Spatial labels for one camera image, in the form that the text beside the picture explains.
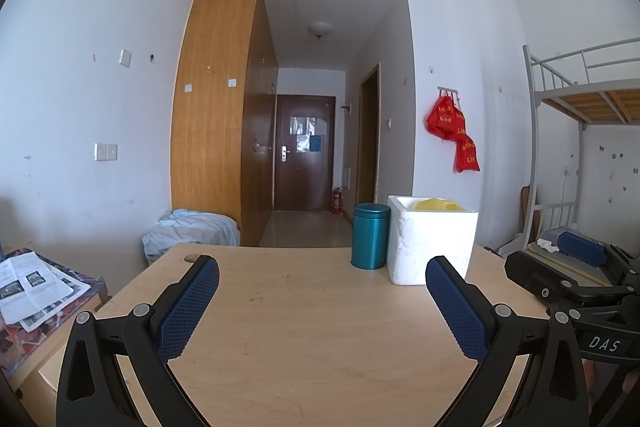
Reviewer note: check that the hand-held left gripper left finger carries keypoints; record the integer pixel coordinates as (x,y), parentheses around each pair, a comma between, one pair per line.
(186,307)

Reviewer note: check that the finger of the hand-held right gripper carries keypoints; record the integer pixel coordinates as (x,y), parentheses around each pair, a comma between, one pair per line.
(537,277)
(582,249)

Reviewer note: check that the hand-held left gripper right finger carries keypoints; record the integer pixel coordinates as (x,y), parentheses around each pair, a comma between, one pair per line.
(457,307)

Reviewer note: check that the white foam box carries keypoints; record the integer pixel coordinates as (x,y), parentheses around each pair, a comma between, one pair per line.
(430,247)

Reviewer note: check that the yellow foam net sleeve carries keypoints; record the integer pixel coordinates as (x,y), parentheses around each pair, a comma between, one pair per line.
(439,205)

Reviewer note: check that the person's right hand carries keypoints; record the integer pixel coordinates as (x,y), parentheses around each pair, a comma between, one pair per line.
(590,382)

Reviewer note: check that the grey mattress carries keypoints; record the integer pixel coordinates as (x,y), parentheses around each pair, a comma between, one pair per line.
(567,232)

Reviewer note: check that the white crumpled paper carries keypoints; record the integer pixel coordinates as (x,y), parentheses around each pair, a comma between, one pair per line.
(549,245)

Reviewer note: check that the wooden board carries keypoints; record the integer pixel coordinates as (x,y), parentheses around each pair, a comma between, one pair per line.
(528,212)

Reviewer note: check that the light blue cloth pile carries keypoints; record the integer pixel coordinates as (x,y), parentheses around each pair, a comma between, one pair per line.
(190,229)

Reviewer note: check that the teal tin canister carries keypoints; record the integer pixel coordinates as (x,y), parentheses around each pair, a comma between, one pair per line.
(370,237)

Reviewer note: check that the red plastic bag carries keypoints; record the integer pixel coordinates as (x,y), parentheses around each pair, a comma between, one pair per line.
(445,119)
(466,154)

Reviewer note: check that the grey metal bunk bed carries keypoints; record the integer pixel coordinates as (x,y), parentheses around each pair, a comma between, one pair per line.
(590,99)

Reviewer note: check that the printed paper sheet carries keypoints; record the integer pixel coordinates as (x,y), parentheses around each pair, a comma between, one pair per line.
(35,287)

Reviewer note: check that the red fire extinguisher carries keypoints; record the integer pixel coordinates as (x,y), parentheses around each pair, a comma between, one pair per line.
(337,202)

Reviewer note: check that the dark brown entrance door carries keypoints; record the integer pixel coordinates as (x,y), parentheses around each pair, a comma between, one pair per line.
(302,177)

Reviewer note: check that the wooden wardrobe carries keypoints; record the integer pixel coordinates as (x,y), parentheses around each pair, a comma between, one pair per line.
(210,117)

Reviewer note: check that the round ceiling lamp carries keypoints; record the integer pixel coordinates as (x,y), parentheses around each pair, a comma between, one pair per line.
(320,29)

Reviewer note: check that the white wall panel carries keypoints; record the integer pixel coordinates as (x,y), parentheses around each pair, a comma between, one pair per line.
(349,179)

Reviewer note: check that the white double wall socket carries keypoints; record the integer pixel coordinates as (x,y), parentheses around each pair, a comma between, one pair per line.
(106,152)

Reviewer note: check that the wooden side door frame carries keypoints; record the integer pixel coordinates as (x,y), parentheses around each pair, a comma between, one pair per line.
(369,132)

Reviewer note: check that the metal wall hook rack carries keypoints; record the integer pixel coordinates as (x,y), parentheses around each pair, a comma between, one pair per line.
(447,90)

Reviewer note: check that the white wall switch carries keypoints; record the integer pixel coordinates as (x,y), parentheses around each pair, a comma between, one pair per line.
(125,58)

